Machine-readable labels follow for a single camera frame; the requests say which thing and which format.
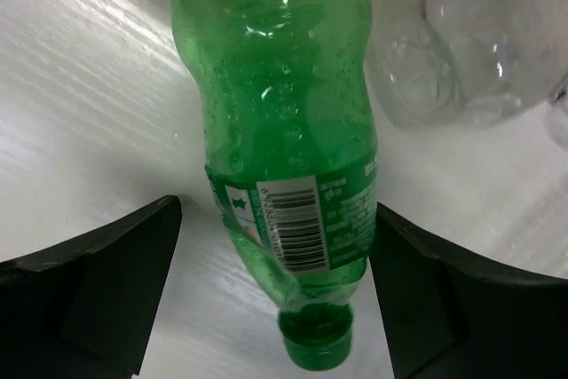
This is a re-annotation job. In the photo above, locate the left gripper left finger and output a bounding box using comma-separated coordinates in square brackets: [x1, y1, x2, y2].
[1, 195, 182, 378]

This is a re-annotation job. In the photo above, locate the green plastic bottle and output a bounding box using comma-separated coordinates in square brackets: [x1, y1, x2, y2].
[169, 0, 377, 371]

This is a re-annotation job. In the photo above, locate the clear crushed bottle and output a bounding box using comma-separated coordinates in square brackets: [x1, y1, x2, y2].
[365, 0, 567, 130]

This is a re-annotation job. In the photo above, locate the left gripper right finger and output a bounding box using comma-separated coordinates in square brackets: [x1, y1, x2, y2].
[370, 205, 567, 378]

